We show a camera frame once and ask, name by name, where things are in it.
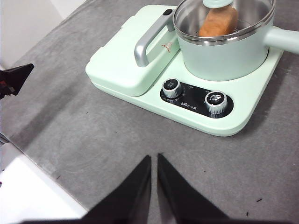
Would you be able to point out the mint green griddle cover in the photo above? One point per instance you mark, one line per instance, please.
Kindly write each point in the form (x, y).
(116, 63)

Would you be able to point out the glass lid with green knob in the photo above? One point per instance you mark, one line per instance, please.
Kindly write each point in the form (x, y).
(187, 21)

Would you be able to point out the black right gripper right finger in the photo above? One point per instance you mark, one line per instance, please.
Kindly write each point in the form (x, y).
(177, 200)

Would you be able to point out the brown potato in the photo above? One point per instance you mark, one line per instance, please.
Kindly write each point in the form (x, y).
(219, 23)

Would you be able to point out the silver control knob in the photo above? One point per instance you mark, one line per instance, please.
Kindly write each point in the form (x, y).
(172, 88)
(216, 102)

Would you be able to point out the mint green cooker base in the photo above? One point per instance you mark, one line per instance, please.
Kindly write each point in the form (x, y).
(245, 102)

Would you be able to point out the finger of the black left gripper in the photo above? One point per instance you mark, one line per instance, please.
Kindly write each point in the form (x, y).
(16, 77)

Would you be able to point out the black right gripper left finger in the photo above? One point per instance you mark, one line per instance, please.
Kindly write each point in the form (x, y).
(130, 200)

